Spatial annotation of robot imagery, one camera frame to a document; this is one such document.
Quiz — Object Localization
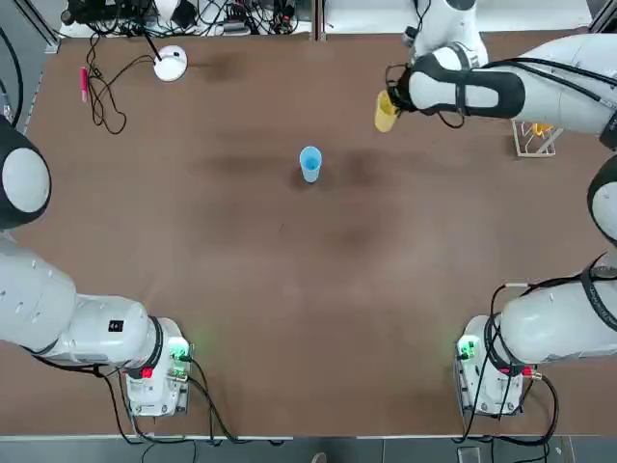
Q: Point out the light blue plastic cup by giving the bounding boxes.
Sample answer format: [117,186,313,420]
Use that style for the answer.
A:
[298,146,324,185]

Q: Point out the black base cable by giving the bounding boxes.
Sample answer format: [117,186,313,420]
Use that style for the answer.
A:
[447,370,561,446]
[94,359,290,446]

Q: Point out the black right base cable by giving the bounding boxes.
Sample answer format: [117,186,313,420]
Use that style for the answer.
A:
[447,370,561,446]

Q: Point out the white desk lamp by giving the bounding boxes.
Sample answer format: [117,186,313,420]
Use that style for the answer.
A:
[143,0,190,83]

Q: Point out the grey aluminium frame post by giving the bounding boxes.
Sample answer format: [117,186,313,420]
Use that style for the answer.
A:
[311,0,326,42]
[28,0,62,53]

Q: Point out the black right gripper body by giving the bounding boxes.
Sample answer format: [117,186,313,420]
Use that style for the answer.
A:
[388,79,412,115]

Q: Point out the black lamp cable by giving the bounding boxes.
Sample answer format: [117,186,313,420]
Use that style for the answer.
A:
[87,32,161,136]

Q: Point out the black left base cable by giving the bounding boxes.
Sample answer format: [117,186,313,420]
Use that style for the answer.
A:
[94,359,290,446]

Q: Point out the yellow plastic cup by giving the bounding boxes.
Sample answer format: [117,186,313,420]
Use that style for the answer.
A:
[374,90,402,133]

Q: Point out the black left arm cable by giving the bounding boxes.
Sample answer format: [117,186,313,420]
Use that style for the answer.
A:
[0,26,25,129]

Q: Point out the clear rack with wooden rod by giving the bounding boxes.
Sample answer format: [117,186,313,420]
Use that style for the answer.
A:
[511,117,563,158]

